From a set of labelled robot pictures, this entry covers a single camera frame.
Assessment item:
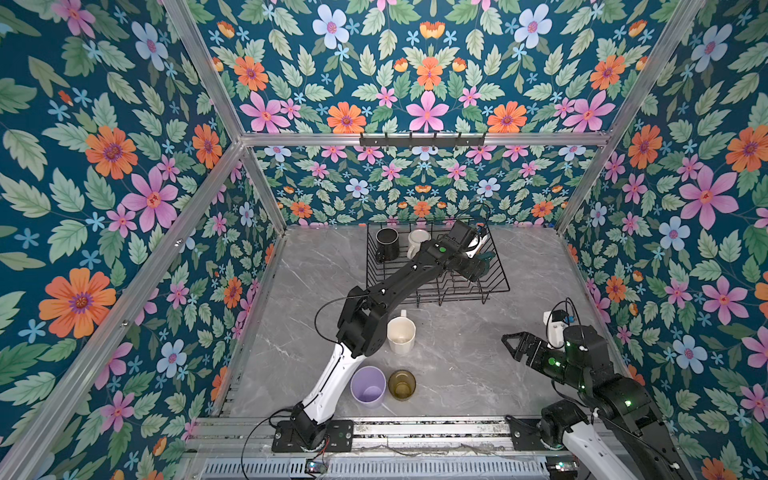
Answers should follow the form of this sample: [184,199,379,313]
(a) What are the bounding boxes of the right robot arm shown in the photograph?
[501,325,694,479]

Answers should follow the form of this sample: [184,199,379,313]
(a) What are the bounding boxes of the black mug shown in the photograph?
[375,227,400,264]

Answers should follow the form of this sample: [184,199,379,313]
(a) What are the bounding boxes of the cream mug with handle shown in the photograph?
[386,309,417,355]

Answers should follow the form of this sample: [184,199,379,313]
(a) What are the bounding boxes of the cream mug green handle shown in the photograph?
[456,251,496,282]

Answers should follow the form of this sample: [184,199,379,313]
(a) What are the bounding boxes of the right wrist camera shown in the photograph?
[543,309,570,349]

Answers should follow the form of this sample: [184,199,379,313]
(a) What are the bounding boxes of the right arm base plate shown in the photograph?
[506,415,595,453]

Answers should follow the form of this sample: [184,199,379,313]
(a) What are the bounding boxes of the lilac plastic cup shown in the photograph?
[350,366,387,408]

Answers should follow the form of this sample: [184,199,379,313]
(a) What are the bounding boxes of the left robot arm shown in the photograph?
[288,220,489,450]

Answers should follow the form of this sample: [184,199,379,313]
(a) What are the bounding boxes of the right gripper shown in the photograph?
[499,332,588,394]

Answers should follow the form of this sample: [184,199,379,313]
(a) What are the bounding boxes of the black wire dish rack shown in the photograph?
[365,216,510,307]

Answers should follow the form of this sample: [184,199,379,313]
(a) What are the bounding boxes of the olive green glass cup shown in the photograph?
[387,370,417,401]

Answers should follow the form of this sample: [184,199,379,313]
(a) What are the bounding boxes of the black wall hook rail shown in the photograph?
[358,132,486,149]

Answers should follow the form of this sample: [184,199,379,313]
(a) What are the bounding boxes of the red interior white mug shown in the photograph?
[407,229,431,259]

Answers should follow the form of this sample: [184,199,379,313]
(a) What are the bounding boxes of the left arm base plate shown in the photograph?
[271,420,355,453]

